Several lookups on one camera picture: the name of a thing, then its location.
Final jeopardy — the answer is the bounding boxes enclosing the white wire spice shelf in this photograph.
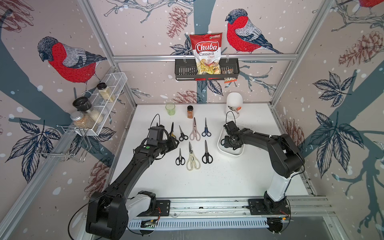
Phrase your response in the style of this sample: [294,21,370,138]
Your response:
[62,72,128,137]

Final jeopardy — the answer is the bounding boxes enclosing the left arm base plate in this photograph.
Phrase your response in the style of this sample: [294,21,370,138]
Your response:
[138,199,171,217]

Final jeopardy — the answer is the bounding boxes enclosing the black handled scissors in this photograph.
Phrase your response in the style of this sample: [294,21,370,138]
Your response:
[179,126,189,142]

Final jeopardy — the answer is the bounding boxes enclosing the black grinder jar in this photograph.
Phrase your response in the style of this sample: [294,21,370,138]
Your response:
[73,97,104,124]

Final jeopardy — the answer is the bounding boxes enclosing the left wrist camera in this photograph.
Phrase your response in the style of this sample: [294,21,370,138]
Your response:
[146,125,169,147]

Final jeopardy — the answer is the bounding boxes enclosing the red Chuba chips bag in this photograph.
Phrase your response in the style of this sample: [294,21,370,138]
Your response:
[190,33,222,75]

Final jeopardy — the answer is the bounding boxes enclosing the brown spice bottle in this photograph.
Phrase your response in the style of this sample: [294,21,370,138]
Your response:
[187,105,194,119]

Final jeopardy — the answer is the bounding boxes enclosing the white plastic storage box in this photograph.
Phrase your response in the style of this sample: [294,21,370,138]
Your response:
[217,128,245,158]

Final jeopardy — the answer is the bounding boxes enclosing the pink kitchen scissors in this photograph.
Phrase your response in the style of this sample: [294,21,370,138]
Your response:
[190,118,201,141]

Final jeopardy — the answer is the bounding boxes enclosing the blue handled scissors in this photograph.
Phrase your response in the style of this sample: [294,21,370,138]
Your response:
[202,118,212,137]

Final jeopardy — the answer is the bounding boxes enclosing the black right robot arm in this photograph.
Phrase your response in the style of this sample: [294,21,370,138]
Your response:
[220,128,305,213]

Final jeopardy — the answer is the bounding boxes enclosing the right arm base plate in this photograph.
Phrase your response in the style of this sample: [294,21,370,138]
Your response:
[246,198,291,216]

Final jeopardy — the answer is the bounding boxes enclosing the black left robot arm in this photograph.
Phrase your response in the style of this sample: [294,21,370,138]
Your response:
[86,137,179,240]

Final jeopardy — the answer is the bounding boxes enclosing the black wire wall basket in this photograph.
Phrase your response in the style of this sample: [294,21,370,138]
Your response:
[175,59,240,81]

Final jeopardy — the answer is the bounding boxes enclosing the spice jar black lid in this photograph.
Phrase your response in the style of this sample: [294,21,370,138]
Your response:
[97,83,116,103]

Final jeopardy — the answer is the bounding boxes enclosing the white round container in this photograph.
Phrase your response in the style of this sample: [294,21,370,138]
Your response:
[225,92,243,119]

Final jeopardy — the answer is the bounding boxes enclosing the green plastic cup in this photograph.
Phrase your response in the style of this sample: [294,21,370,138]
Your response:
[165,103,176,116]

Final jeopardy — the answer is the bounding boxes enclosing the small snack packet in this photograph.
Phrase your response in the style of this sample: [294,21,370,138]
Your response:
[224,69,237,84]

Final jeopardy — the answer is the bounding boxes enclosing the large black scissors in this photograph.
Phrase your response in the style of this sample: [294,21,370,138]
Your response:
[202,140,213,164]

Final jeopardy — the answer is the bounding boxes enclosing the white handled scissors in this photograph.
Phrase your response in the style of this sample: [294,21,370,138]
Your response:
[186,143,201,171]

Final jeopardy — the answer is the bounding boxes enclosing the spice jar silver lid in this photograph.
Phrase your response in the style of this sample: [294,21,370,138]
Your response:
[70,112,95,129]

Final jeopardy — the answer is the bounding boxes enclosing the yellow handled scissors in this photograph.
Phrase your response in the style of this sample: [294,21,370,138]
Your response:
[169,123,177,140]

